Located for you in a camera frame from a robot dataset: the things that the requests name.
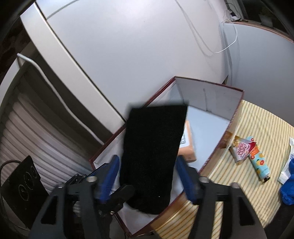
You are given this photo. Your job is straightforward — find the peach tissue pack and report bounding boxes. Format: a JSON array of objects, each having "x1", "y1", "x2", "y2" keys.
[{"x1": 178, "y1": 120, "x2": 196, "y2": 162}]

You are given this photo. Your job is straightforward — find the black cloth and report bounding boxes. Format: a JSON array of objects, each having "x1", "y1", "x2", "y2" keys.
[{"x1": 119, "y1": 104, "x2": 187, "y2": 215}]

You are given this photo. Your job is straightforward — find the white packet with blue print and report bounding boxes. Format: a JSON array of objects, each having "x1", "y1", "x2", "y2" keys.
[{"x1": 278, "y1": 137, "x2": 294, "y2": 185}]

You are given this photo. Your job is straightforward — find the blue knit cloth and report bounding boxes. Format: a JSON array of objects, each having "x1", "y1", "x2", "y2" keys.
[{"x1": 280, "y1": 159, "x2": 294, "y2": 205}]

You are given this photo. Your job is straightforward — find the pink snack sachet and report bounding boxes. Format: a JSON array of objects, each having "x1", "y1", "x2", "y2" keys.
[{"x1": 229, "y1": 136, "x2": 256, "y2": 165}]

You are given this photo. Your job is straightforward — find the fruit print cream tube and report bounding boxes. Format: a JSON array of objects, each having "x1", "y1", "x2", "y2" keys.
[{"x1": 249, "y1": 143, "x2": 270, "y2": 183}]

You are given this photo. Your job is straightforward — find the dark red storage box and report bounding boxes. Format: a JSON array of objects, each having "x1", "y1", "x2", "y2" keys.
[{"x1": 89, "y1": 76, "x2": 245, "y2": 238}]

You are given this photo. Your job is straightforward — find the yellow striped tablecloth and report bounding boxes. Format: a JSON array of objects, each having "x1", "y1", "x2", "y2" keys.
[{"x1": 153, "y1": 100, "x2": 293, "y2": 238}]

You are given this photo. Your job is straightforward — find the white wall cable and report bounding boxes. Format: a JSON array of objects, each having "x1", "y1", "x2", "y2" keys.
[{"x1": 174, "y1": 0, "x2": 238, "y2": 57}]

